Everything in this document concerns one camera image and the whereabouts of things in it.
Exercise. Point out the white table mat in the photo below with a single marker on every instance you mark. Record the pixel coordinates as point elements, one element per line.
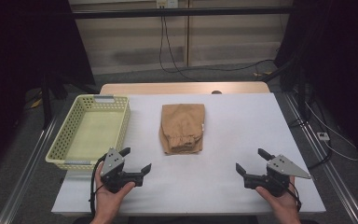
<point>230,140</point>

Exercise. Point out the person's right hand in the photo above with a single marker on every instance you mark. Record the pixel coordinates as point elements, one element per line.
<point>284,205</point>

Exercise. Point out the pale yellow plastic basket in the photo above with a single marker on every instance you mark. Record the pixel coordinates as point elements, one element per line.
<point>91,133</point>

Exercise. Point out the brown pants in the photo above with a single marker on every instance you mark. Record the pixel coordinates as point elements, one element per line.
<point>181,127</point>

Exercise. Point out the person's left hand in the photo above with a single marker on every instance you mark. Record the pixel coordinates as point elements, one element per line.
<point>107,202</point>

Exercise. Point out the yellow floor tape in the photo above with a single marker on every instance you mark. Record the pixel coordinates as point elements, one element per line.
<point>36,103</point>
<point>262,74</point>

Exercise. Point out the wooden table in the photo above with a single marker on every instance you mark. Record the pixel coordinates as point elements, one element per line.
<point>174,88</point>

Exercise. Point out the white wall outlet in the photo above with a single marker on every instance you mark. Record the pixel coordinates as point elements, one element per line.
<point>167,3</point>

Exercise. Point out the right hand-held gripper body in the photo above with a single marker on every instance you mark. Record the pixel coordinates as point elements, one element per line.
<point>284,168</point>

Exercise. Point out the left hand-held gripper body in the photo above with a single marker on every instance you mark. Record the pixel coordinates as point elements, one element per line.
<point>112,163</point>

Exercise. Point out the metal floor rail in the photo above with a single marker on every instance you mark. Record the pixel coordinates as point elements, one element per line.
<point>326,168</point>
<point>28,171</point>

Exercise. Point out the white power strip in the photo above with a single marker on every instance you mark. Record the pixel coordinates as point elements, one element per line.
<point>323,136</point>

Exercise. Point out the black curtain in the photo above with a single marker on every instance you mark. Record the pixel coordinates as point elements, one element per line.
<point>345,62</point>
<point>18,62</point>

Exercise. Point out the black stand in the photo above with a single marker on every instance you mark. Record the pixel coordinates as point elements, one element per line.
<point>46,102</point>
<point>301,93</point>

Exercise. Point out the black horizontal bar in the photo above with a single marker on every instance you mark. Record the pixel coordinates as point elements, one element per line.
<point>180,12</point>

